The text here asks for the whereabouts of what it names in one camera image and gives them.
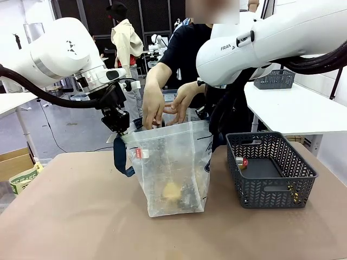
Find clear shopping bag navy handles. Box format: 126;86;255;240
113;118;215;218

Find yellow and black small item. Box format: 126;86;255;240
288;185;299;203

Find mannequin in cream jacket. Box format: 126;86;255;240
106;1;144;121

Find person's left hand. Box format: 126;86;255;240
163;82;199;127

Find person in black t-shirt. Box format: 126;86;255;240
156;23;255;152

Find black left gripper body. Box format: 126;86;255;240
100;83;131;134

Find cardboard box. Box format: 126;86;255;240
0;147;36;183

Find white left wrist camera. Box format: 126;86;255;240
119;78;142;93

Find person's right hand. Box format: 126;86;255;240
142;89;166;129

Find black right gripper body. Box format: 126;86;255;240
202;86;217;112

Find white side table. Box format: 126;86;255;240
243;80;347;136

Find yellow snack item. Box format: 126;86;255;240
162;181;182;203

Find green and white paper bag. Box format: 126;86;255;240
9;161;44;194

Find black slanted pole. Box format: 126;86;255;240
329;67;344;101

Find black left arm cable sleeve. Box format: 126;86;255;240
0;63;118;109

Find person's right forearm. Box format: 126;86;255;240
143;62;174;98

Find white desk with leg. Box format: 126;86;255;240
0;92;39;158

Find black light stand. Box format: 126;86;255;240
12;32;23;50

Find white box under table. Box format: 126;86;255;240
303;134;324;157

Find person's left forearm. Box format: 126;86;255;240
187;80;207;95

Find grey plastic herringbone basket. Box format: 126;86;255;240
253;69;297;91
225;131;319;210

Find small red-capped can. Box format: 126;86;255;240
235;156;249;170

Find grey storage bin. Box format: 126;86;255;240
69;93;92;101

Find grey softbox panel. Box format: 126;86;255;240
23;22;46;43

